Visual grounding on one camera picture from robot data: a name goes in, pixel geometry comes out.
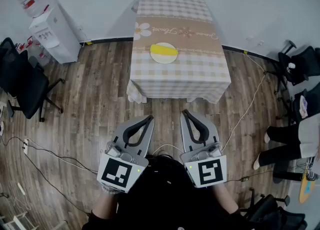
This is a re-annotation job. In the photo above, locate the colourful printed bag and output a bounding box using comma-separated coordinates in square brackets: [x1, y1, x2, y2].
[299, 94, 310, 120]

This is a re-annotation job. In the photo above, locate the person's right forearm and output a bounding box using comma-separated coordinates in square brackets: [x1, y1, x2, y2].
[212, 181, 241, 216]

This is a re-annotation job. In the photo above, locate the white water dispenser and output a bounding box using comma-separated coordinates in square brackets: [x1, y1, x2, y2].
[28, 3, 82, 65]

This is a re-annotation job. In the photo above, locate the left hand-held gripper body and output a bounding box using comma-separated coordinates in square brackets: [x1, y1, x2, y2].
[96, 141, 149, 194]

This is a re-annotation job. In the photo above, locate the white plate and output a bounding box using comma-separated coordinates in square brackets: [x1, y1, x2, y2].
[150, 42, 178, 65]

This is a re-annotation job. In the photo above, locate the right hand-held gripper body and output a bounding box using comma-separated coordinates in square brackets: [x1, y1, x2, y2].
[180, 141, 228, 189]

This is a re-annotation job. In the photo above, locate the person's left forearm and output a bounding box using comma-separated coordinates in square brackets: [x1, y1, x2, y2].
[92, 186, 121, 221]

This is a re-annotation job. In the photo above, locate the small wooden side table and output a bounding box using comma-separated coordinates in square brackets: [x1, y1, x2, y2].
[298, 170, 318, 204]

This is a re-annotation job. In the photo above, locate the black floor cable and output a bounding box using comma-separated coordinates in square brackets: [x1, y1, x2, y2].
[0, 135, 99, 216]

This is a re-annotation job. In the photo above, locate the person's black clothing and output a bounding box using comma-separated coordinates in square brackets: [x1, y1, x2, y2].
[82, 155, 253, 230]

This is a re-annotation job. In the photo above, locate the beige checked tablecloth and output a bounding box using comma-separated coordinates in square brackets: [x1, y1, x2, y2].
[126, 0, 232, 105]

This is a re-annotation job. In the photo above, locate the long white cable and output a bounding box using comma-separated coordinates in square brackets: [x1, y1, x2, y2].
[151, 51, 266, 157]

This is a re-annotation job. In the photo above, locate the black office chair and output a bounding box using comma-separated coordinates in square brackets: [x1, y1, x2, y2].
[276, 81, 320, 126]
[238, 187, 309, 230]
[0, 37, 66, 123]
[264, 39, 320, 95]

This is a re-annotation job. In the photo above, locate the white wire rack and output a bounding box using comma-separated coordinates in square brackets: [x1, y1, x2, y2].
[0, 211, 35, 230]

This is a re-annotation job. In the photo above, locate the pale beaded bracelet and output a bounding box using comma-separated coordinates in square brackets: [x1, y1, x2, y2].
[100, 184, 119, 196]

